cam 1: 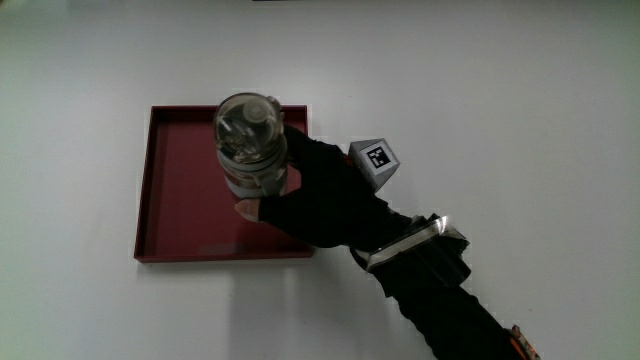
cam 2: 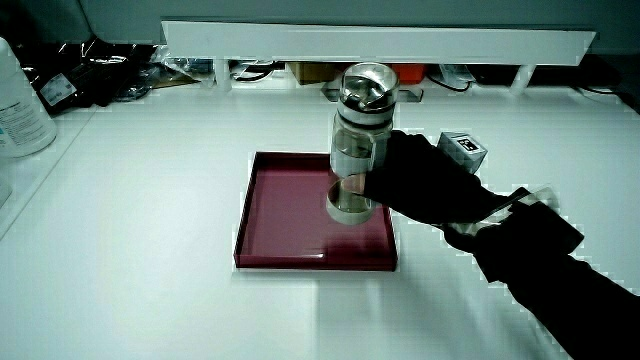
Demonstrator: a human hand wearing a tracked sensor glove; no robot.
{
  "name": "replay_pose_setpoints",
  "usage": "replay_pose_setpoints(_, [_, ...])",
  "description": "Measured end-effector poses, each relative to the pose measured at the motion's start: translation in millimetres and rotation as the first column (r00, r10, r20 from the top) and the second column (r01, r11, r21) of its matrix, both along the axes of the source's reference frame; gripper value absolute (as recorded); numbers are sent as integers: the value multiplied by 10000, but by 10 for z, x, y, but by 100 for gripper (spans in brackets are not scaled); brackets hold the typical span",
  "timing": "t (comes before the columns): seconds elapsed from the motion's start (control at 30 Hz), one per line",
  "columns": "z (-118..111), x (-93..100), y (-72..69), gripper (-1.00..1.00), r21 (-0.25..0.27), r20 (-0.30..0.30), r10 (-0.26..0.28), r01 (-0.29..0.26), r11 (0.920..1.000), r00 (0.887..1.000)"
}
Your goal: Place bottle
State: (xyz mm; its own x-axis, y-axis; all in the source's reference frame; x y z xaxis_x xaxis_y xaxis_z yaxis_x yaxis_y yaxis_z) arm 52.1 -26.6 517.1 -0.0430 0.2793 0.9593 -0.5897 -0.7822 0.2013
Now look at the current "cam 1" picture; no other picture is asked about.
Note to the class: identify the person's right hand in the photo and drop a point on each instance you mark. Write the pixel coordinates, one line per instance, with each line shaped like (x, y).
(330, 200)

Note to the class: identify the clear glass bottle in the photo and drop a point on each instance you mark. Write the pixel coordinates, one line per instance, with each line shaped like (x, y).
(249, 135)

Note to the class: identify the dark red square tray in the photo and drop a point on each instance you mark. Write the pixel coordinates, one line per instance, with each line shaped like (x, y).
(185, 210)

